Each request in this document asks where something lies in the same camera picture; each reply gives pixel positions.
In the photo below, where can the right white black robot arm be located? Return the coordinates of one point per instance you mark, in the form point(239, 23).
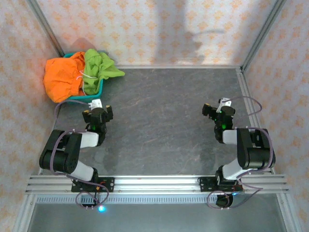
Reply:
point(253, 154)

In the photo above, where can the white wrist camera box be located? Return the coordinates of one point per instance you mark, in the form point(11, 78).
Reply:
point(95, 103)
point(224, 101)

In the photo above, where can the small lit controller board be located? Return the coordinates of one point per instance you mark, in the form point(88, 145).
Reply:
point(101, 208)

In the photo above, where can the wide aluminium mounting rail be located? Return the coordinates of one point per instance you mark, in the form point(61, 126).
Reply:
point(157, 183)

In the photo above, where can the teal plastic basket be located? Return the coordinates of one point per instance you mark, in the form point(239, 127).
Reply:
point(84, 99)

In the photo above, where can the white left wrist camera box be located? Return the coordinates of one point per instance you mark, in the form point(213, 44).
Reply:
point(95, 103)

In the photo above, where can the green shorts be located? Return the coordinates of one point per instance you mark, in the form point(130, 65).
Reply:
point(94, 65)

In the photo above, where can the aluminium frame bar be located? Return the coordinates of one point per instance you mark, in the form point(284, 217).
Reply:
point(289, 215)
point(23, 215)

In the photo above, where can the aluminium frame post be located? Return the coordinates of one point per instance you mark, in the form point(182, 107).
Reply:
point(45, 26)
point(262, 33)

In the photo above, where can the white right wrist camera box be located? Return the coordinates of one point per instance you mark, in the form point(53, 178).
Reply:
point(224, 101)

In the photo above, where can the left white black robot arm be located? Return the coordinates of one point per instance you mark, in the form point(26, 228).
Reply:
point(60, 157)

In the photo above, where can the light orange shorts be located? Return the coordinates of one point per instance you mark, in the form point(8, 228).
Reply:
point(60, 79)

